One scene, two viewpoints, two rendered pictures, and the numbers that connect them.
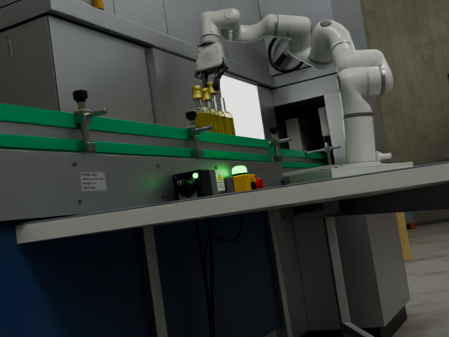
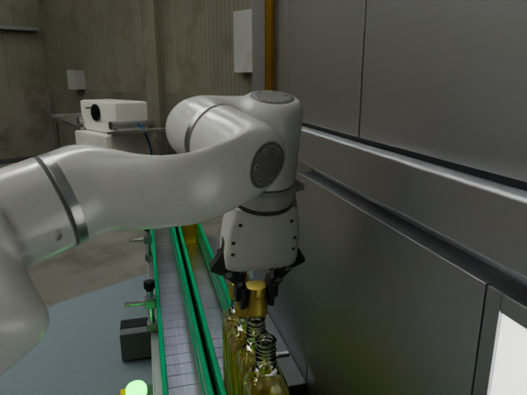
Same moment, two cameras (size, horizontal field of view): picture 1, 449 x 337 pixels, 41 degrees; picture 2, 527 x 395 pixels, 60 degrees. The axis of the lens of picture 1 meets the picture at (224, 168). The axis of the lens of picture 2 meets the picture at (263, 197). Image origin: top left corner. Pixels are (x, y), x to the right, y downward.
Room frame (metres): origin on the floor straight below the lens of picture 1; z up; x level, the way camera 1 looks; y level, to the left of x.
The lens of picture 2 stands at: (2.57, -0.38, 1.48)
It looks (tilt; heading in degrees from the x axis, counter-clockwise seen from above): 15 degrees down; 139
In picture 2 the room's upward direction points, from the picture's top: straight up
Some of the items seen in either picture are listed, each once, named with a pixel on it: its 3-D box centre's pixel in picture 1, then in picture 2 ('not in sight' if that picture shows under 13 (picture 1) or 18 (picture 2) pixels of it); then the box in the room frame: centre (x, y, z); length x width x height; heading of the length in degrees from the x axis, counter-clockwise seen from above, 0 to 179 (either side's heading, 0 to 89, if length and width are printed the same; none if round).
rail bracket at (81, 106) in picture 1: (92, 120); (140, 243); (1.21, 0.25, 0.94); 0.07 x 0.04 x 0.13; 64
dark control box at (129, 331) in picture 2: (196, 188); (136, 338); (1.52, 0.08, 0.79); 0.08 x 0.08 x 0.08; 64
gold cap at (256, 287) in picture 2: (212, 88); (256, 298); (2.11, 0.00, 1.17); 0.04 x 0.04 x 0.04
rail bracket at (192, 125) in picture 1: (201, 134); (140, 307); (1.63, 0.05, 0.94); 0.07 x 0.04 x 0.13; 64
